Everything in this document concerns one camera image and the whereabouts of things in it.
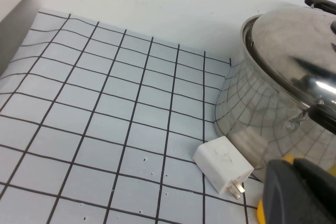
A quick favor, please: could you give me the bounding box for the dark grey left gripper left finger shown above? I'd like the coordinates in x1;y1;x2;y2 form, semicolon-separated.
263;158;336;224

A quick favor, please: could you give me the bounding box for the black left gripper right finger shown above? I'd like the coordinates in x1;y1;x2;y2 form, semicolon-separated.
292;157;336;209

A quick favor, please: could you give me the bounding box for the stainless steel pot lid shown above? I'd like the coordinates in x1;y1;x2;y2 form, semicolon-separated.
246;7;336;107

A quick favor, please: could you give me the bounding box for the white usb charger plug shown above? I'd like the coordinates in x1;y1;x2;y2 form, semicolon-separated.
192;135;255;200

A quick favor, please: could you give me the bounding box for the grey black-grid table mat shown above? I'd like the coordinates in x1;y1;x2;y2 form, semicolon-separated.
0;11;259;224

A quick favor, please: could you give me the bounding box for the white partition board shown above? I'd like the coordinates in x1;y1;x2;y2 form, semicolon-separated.
0;0;35;72

